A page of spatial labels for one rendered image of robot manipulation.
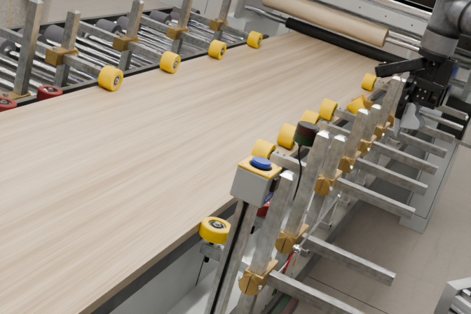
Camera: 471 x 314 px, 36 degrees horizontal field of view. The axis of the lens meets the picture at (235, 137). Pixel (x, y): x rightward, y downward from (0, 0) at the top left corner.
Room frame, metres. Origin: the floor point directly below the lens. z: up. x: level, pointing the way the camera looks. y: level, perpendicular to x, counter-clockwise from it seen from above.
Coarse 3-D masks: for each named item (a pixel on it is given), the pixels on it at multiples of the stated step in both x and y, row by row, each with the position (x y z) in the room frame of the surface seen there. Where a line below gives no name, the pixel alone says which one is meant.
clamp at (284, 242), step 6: (306, 228) 1.87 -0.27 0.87; (282, 234) 1.79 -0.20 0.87; (288, 234) 1.80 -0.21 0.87; (300, 234) 1.82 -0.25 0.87; (276, 240) 1.78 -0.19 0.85; (282, 240) 1.77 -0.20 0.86; (288, 240) 1.77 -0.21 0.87; (294, 240) 1.78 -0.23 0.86; (276, 246) 1.78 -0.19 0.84; (282, 246) 1.77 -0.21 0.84; (288, 246) 1.77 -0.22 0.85; (282, 252) 1.77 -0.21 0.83; (288, 252) 1.77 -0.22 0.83
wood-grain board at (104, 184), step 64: (192, 64) 3.09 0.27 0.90; (256, 64) 3.42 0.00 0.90; (320, 64) 3.83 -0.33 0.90; (0, 128) 1.86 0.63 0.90; (64, 128) 1.99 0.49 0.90; (128, 128) 2.14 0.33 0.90; (192, 128) 2.30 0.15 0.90; (256, 128) 2.50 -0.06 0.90; (0, 192) 1.51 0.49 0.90; (64, 192) 1.60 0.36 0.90; (128, 192) 1.70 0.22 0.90; (192, 192) 1.81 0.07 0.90; (0, 256) 1.26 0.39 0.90; (64, 256) 1.33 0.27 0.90; (128, 256) 1.40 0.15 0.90
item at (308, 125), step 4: (300, 124) 1.82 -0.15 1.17; (304, 124) 1.82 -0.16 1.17; (308, 124) 1.83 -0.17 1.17; (312, 124) 1.84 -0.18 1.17; (308, 128) 1.80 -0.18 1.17; (312, 128) 1.81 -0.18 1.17; (316, 128) 1.82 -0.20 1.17; (296, 132) 1.82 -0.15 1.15; (304, 136) 1.80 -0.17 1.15; (300, 144) 1.82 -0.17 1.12; (300, 148) 1.83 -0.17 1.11; (308, 152) 1.81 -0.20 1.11; (308, 156) 1.80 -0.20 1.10; (300, 160) 1.82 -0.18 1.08; (300, 164) 1.82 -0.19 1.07; (300, 168) 1.82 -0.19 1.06; (300, 172) 1.82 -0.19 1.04; (300, 176) 1.82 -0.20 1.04; (296, 188) 1.82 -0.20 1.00; (296, 192) 1.81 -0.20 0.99
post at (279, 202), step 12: (288, 180) 1.56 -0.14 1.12; (276, 192) 1.56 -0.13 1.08; (288, 192) 1.55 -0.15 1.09; (276, 204) 1.56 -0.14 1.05; (276, 216) 1.56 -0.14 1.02; (264, 228) 1.56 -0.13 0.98; (276, 228) 1.55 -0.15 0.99; (264, 240) 1.56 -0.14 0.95; (264, 252) 1.56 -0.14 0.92; (252, 264) 1.56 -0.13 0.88; (264, 264) 1.55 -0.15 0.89; (240, 300) 1.56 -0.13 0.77; (252, 300) 1.55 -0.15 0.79; (240, 312) 1.56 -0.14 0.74
